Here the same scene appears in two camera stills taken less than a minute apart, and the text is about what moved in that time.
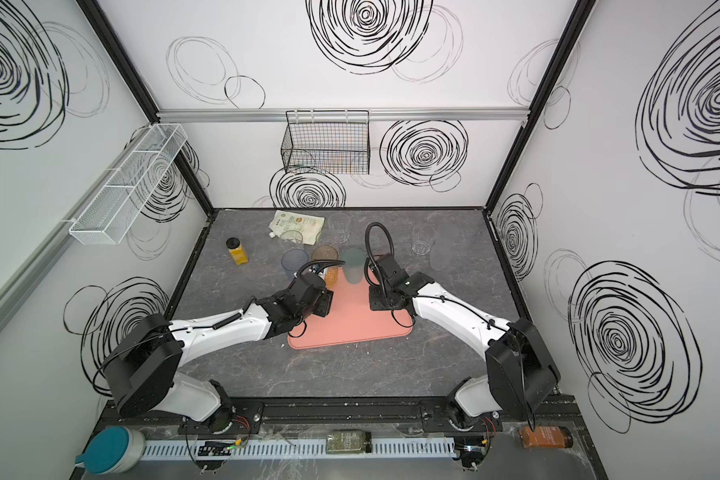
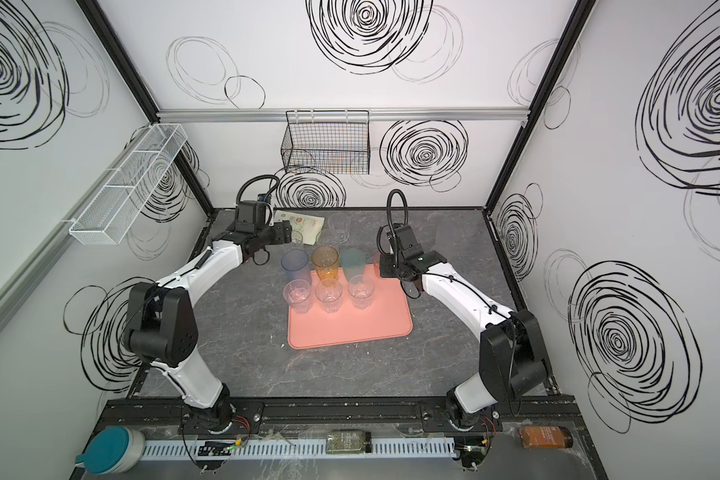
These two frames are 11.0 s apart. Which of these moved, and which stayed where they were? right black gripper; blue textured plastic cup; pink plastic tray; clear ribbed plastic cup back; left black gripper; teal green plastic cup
Moved: right black gripper; left black gripper
Stayed: clear ribbed plastic cup back; blue textured plastic cup; teal green plastic cup; pink plastic tray
